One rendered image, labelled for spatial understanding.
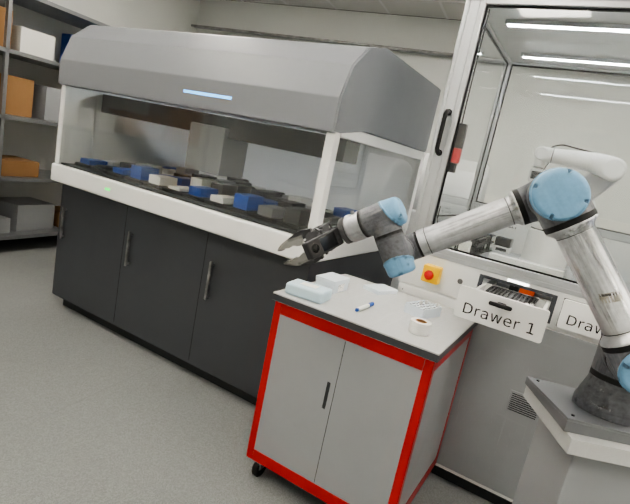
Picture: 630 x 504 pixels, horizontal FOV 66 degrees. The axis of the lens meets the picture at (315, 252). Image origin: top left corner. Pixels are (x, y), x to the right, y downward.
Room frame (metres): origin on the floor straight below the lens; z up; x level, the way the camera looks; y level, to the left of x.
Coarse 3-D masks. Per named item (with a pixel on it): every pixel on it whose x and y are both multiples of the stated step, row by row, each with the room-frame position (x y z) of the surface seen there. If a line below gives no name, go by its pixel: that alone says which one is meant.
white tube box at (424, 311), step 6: (420, 300) 1.84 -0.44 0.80; (408, 306) 1.76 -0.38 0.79; (414, 306) 1.74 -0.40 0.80; (420, 306) 1.77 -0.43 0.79; (426, 306) 1.78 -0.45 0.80; (432, 306) 1.80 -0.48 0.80; (408, 312) 1.76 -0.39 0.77; (414, 312) 1.74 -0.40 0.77; (420, 312) 1.72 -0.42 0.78; (426, 312) 1.73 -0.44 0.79; (432, 312) 1.76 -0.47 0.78; (438, 312) 1.79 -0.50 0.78; (426, 318) 1.74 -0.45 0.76
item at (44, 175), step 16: (16, 0) 4.01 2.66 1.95; (32, 0) 3.88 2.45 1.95; (48, 16) 4.46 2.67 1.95; (64, 16) 4.30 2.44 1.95; (80, 16) 4.20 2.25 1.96; (0, 48) 3.61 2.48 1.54; (48, 64) 4.06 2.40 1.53; (0, 96) 3.65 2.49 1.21; (0, 112) 3.64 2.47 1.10; (0, 128) 3.64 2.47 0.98; (0, 144) 3.65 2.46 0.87; (0, 160) 3.66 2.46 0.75; (0, 176) 3.67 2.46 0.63; (48, 176) 4.18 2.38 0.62
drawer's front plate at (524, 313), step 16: (464, 288) 1.65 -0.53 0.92; (480, 304) 1.62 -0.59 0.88; (512, 304) 1.57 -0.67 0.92; (528, 304) 1.56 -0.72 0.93; (480, 320) 1.61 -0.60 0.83; (496, 320) 1.59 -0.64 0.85; (512, 320) 1.56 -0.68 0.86; (528, 320) 1.54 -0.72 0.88; (544, 320) 1.52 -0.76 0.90; (528, 336) 1.54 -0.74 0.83
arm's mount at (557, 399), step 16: (528, 384) 1.28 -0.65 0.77; (544, 384) 1.27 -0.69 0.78; (560, 384) 1.30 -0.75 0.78; (544, 400) 1.18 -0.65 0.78; (560, 400) 1.17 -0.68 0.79; (560, 416) 1.09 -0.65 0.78; (576, 416) 1.08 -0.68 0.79; (592, 416) 1.10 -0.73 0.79; (576, 432) 1.06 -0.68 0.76; (592, 432) 1.05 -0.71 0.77; (608, 432) 1.05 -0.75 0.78; (624, 432) 1.05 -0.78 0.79
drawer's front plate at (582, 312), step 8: (568, 304) 1.77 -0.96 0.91; (576, 304) 1.76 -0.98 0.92; (584, 304) 1.75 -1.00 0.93; (560, 312) 1.78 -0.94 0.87; (568, 312) 1.77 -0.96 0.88; (576, 312) 1.76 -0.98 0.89; (584, 312) 1.75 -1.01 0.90; (560, 320) 1.78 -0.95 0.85; (584, 320) 1.74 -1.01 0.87; (592, 320) 1.73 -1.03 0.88; (568, 328) 1.76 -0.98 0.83; (576, 328) 1.75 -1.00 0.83; (592, 328) 1.73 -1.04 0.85; (592, 336) 1.72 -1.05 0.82; (600, 336) 1.71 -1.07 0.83
